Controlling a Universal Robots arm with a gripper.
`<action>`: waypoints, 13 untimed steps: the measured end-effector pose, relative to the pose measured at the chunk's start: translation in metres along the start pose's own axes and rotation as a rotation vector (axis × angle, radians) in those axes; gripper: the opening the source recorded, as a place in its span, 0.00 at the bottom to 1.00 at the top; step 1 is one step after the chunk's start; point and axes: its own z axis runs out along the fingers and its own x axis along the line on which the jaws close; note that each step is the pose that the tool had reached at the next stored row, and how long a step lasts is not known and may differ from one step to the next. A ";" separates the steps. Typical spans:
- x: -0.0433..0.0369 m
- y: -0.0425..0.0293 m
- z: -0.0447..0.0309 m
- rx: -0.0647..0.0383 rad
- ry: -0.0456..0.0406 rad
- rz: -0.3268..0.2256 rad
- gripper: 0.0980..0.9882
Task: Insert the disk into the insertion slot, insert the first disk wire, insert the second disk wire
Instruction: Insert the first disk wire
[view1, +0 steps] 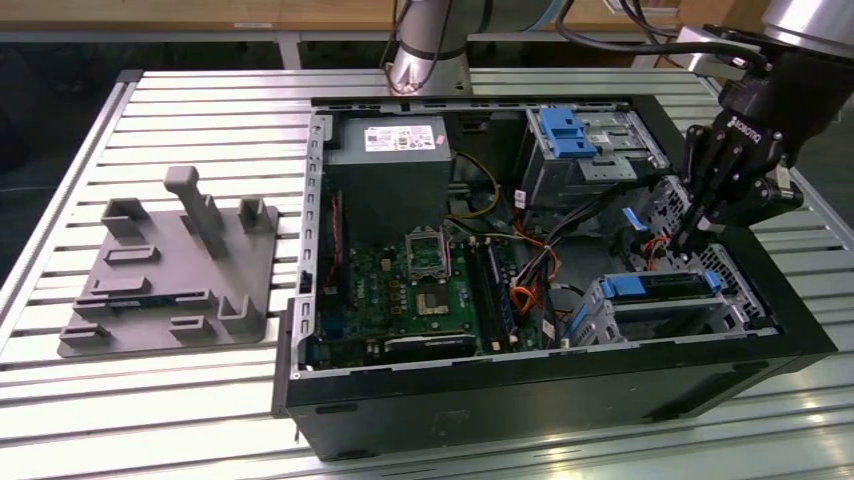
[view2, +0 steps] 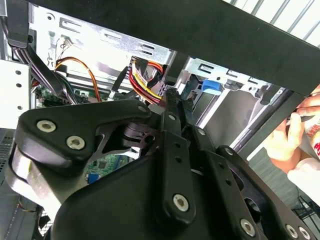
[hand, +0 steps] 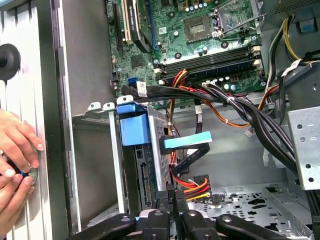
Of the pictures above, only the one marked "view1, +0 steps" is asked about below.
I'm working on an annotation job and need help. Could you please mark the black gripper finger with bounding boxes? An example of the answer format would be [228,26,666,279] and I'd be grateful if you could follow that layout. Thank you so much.
[670,127,714,254]
[685,149,759,249]

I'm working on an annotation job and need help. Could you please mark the black data wire blue tag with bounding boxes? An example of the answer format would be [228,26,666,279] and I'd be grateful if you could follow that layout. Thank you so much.
[619,207,653,234]

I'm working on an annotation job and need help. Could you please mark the red yellow black power wire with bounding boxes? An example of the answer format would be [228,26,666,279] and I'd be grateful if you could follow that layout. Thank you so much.
[639,234,675,274]

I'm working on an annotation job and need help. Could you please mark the hard disk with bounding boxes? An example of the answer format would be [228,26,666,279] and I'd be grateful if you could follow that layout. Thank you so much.
[597,272,722,301]

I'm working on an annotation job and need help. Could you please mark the metal disk bay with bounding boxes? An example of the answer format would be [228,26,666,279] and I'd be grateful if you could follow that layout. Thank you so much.
[566,269,782,346]

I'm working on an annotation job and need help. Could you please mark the black RAM slot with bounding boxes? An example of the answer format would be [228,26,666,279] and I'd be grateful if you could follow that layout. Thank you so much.
[466,237,493,354]
[485,237,522,351]

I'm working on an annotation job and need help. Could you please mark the metal optical drive cage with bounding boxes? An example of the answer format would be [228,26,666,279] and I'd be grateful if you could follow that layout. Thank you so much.
[519,107,675,226]

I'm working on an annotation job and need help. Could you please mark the blue plastic drive latch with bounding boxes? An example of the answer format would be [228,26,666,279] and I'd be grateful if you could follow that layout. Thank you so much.
[538,108,599,160]

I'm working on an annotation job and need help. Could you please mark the grey power supply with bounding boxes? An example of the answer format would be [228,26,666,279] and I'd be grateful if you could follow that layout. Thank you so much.
[323,114,455,236]

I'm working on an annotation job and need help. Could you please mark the metal socket cover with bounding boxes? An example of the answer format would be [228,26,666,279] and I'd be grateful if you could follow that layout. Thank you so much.
[403,227,457,282]

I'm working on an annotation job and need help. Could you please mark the black graphics card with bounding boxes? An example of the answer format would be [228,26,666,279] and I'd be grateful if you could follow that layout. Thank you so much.
[370,332,482,359]

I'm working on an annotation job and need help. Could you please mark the black PC case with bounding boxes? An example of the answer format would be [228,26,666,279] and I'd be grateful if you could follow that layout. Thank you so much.
[270,94,839,461]

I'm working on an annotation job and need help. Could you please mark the green motherboard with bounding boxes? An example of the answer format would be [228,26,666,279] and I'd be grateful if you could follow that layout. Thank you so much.
[312,222,555,361]

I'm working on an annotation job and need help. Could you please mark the brown wooden desk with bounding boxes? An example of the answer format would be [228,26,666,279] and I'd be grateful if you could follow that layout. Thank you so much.
[0,0,769,44]

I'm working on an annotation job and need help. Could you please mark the grey parts rack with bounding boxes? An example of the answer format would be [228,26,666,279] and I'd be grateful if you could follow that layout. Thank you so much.
[58,164,286,359]

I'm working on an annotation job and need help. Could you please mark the black side wrist camera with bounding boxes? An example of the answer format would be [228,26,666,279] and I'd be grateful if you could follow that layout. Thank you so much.
[753,167,806,226]

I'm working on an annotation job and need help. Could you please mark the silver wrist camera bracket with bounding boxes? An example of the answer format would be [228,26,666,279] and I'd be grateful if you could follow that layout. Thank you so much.
[677,23,769,79]

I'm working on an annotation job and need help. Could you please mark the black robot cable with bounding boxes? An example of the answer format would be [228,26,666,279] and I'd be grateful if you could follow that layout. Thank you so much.
[557,0,775,69]
[617,0,682,41]

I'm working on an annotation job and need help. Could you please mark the yellow black power wires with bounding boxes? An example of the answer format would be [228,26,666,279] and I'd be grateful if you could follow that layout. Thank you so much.
[443,152,506,221]

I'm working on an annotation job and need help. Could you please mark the orange flat data cable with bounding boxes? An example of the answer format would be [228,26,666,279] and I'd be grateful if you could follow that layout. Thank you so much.
[510,232,562,321]

